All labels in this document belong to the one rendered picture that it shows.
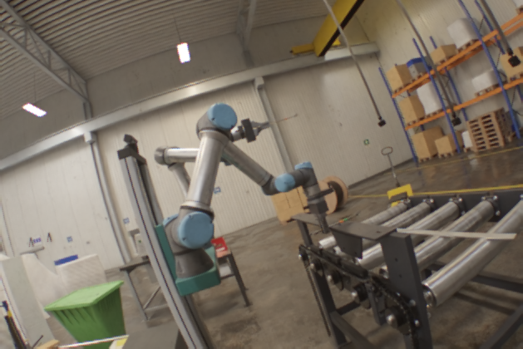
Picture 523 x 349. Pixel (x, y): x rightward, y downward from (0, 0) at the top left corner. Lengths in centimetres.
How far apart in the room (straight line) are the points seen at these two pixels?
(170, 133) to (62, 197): 572
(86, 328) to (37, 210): 1135
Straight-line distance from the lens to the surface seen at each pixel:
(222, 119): 102
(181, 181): 170
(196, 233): 90
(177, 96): 1162
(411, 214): 208
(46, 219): 1404
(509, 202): 179
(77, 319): 334
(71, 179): 1323
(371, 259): 157
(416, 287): 97
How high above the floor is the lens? 146
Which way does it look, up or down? 6 degrees up
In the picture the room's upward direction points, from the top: 19 degrees counter-clockwise
